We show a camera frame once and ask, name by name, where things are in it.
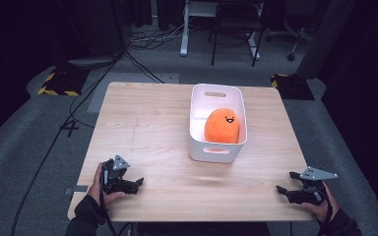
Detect grey tape strip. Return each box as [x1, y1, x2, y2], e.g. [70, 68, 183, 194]
[64, 185, 90, 197]

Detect white desk frame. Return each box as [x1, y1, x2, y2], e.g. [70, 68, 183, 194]
[179, 0, 262, 61]

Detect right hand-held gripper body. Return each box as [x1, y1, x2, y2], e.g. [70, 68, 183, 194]
[289, 165, 340, 207]

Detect right hand-held gripper black cable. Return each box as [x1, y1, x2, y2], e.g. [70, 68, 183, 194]
[316, 188, 335, 236]

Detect grey floor plate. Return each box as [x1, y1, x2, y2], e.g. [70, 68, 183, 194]
[86, 72, 181, 114]

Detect orange plush toy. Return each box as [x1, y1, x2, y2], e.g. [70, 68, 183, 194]
[203, 107, 241, 155]

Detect person's right hand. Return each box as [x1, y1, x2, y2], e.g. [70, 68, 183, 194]
[300, 182, 342, 226]

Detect left hand-held gripper black cable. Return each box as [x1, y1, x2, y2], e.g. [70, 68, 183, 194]
[99, 166, 118, 236]

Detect grey curtain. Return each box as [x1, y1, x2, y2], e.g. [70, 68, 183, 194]
[295, 0, 357, 80]

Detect white plastic bin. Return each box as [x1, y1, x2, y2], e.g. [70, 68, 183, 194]
[188, 83, 248, 164]

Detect black metal chair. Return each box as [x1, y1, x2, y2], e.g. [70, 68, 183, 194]
[208, 0, 266, 68]

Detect person's left hand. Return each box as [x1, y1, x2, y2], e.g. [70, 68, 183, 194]
[88, 162, 127, 208]

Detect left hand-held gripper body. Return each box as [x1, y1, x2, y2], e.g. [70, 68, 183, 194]
[99, 154, 136, 196]

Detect office swivel chair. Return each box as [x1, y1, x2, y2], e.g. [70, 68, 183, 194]
[264, 13, 313, 63]

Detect black yellow striped base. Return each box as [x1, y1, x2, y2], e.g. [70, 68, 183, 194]
[270, 73, 316, 101]
[37, 66, 91, 97]

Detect hand-held gripper black cable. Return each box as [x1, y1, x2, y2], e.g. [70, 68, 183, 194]
[316, 188, 335, 236]
[99, 166, 118, 236]

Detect bundle of floor cables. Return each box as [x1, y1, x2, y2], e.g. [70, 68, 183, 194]
[127, 22, 185, 51]

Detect long black floor cable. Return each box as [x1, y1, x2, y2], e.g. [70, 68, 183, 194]
[10, 48, 126, 236]

